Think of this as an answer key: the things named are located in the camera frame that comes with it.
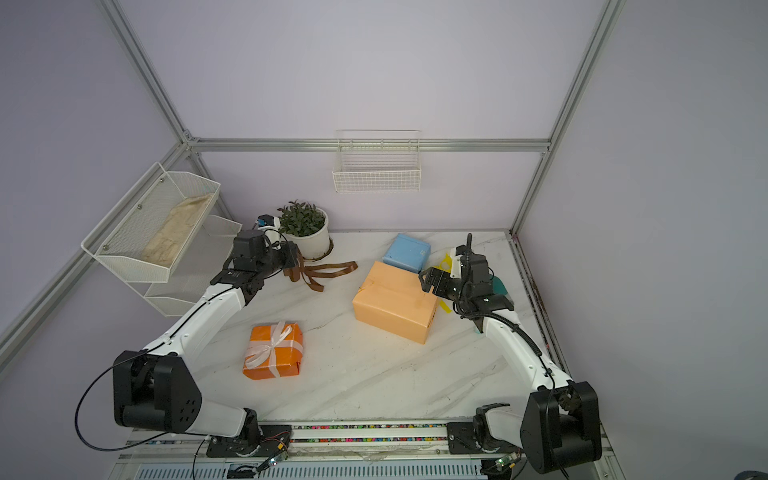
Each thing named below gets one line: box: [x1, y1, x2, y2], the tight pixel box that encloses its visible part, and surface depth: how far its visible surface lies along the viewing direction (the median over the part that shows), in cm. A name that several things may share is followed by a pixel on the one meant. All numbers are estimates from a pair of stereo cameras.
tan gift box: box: [352, 261, 438, 345], surface depth 88 cm
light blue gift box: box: [382, 233, 431, 274], surface depth 109 cm
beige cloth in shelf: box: [142, 193, 212, 268], surface depth 80 cm
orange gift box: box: [243, 321, 304, 380], surface depth 84 cm
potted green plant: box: [277, 199, 331, 259], surface depth 103 cm
